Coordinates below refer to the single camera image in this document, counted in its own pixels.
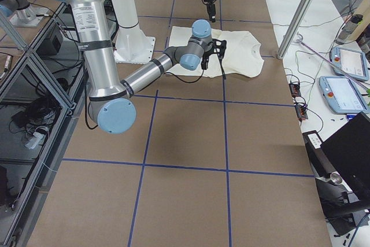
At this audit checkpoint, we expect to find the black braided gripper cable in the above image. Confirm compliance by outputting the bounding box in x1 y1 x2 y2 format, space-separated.
163 70 208 84

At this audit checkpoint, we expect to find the aluminium frame post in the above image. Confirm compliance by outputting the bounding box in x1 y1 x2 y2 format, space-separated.
277 0 313 60

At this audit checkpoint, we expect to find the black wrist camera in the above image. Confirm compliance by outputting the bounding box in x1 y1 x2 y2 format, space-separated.
213 39 227 59

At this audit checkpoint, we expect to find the small electronics board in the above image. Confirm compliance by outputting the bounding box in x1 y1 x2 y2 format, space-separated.
288 83 302 97
295 104 308 122

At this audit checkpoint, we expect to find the metal reacher grabber tool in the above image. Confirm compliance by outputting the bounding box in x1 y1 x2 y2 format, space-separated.
295 32 370 91

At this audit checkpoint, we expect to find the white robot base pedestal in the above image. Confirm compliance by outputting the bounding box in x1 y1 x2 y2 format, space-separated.
111 0 156 64

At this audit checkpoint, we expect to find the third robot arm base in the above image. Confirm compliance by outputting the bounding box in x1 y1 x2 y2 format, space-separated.
1 0 50 28

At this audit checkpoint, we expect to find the far blue teach pendant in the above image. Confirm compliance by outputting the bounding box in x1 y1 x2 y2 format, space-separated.
330 46 369 81

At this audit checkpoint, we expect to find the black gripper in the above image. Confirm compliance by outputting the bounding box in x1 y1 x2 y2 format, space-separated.
201 45 214 69
203 0 216 23

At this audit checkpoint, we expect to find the blue teach pendant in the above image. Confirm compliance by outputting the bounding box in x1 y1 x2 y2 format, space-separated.
330 46 369 81
319 76 369 114

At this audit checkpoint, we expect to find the near blue teach pendant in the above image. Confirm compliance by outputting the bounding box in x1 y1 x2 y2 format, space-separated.
319 76 369 114

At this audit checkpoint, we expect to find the aluminium frame rack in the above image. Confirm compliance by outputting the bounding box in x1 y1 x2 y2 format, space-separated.
1 4 83 246

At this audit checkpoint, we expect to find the cream long-sleeve shirt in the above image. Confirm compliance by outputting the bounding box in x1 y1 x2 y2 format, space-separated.
169 29 264 78

